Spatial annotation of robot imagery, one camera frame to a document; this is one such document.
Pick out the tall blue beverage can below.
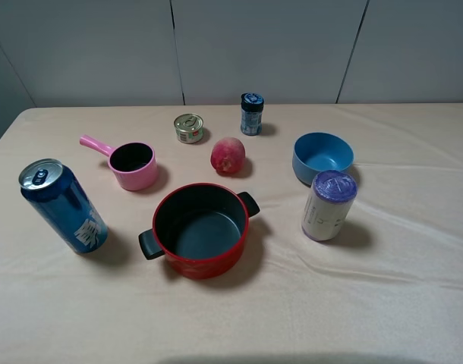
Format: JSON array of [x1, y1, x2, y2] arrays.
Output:
[[18, 158, 108, 254]]

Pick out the red peach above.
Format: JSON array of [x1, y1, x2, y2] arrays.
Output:
[[210, 137, 246, 174]]

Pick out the small tin can green label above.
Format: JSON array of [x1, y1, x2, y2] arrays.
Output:
[[174, 113, 203, 144]]

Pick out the small blue lidded jar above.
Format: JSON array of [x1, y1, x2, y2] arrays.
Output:
[[241, 93, 264, 136]]

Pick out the blue plastic bowl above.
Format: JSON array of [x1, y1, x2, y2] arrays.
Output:
[[292, 132, 354, 186]]

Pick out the white roll with purple top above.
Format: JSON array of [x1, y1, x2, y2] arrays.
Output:
[[301, 170, 357, 242]]

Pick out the cream tablecloth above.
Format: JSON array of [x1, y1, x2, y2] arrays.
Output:
[[0, 104, 463, 363]]

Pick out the red pot with black handles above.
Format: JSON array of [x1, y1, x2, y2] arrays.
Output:
[[138, 183, 260, 280]]

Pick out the pink saucepan with handle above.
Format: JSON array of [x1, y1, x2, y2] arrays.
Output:
[[79, 135, 159, 191]]

